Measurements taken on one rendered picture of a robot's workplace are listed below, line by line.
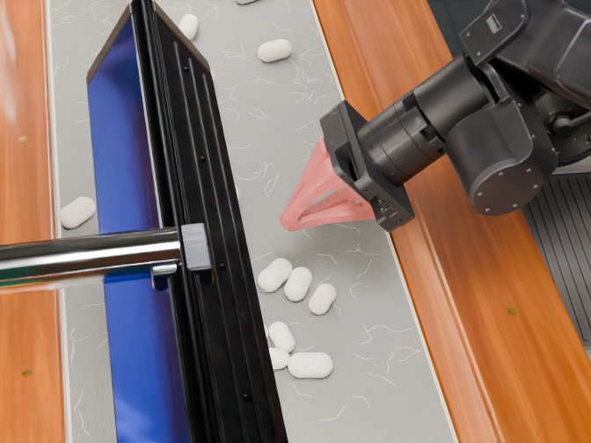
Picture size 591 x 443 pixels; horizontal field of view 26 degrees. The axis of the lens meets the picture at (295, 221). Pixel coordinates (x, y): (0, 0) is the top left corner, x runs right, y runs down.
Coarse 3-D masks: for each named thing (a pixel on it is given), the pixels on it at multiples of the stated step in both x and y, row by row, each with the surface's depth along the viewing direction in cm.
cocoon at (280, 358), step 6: (270, 348) 105; (276, 348) 105; (270, 354) 104; (276, 354) 104; (282, 354) 105; (288, 354) 105; (276, 360) 104; (282, 360) 104; (276, 366) 105; (282, 366) 105
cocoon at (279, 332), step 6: (276, 324) 107; (282, 324) 107; (270, 330) 107; (276, 330) 107; (282, 330) 106; (288, 330) 107; (270, 336) 107; (276, 336) 106; (282, 336) 106; (288, 336) 106; (276, 342) 106; (282, 342) 106; (288, 342) 106; (294, 342) 106; (282, 348) 106; (288, 348) 106
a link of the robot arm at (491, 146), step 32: (512, 0) 94; (480, 32) 96; (512, 32) 93; (480, 64) 95; (512, 96) 94; (480, 128) 94; (512, 128) 94; (544, 128) 96; (480, 160) 93; (512, 160) 92; (544, 160) 93; (480, 192) 93; (512, 192) 95
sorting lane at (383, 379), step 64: (64, 0) 147; (128, 0) 147; (192, 0) 147; (256, 0) 147; (64, 64) 138; (256, 64) 138; (320, 64) 138; (64, 128) 129; (256, 128) 129; (320, 128) 129; (64, 192) 122; (256, 192) 122; (256, 256) 116; (320, 256) 116; (384, 256) 116; (64, 320) 109; (320, 320) 110; (384, 320) 110; (320, 384) 104; (384, 384) 104
